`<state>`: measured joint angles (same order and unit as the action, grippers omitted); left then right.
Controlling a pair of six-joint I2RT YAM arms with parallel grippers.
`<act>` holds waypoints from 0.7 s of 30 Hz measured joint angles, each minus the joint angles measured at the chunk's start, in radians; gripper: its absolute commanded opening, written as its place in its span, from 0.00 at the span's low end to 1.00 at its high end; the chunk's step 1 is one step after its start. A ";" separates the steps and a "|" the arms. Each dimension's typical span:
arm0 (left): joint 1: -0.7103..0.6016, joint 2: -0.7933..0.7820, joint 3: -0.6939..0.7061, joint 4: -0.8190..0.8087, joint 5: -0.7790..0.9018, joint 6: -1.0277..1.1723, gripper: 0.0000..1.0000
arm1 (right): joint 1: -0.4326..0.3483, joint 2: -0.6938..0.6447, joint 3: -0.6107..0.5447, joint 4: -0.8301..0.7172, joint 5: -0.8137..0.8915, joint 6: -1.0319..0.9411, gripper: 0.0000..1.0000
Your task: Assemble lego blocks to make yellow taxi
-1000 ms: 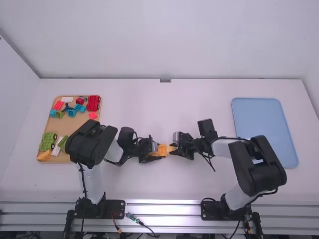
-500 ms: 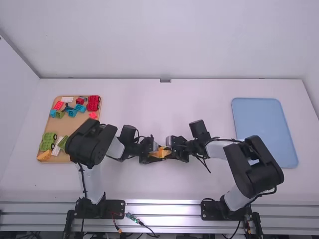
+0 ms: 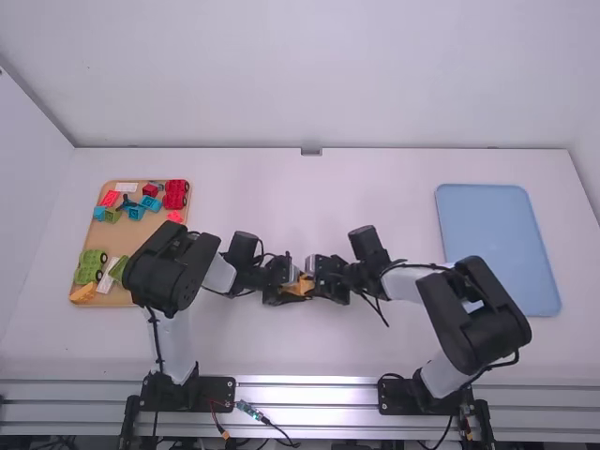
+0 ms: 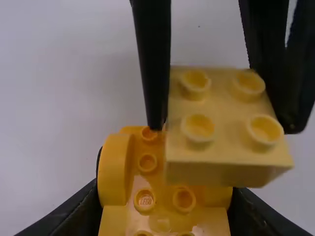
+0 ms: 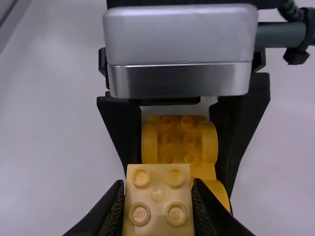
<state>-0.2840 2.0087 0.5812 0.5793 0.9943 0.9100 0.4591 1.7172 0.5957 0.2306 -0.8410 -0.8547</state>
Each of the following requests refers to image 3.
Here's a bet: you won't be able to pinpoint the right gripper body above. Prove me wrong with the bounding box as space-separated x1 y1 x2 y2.
312 253 353 308

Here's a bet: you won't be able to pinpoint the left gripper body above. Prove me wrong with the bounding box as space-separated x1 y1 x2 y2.
261 252 313 308

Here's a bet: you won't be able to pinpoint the yellow toy car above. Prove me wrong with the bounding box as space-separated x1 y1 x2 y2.
279 275 314 297

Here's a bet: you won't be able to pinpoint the silver rails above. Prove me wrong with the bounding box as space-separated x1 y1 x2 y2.
0 374 600 443

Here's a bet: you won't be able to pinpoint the red wheeled toy brick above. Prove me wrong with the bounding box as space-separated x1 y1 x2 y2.
161 178 192 211

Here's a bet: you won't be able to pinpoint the green sloped toy brick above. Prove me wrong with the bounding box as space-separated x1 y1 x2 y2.
112 255 132 283

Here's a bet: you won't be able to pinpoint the tan tray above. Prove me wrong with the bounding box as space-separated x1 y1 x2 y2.
68 177 194 308

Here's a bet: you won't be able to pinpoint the blue mat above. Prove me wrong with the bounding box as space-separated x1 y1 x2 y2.
434 182 563 319

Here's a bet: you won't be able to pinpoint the green wheeled toy brick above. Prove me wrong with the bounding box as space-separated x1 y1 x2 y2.
74 248 111 286

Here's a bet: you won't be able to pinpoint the yellow toy brick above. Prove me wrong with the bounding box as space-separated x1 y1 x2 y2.
68 282 98 304

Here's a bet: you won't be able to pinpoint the black cable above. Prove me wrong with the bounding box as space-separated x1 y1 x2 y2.
359 280 392 329

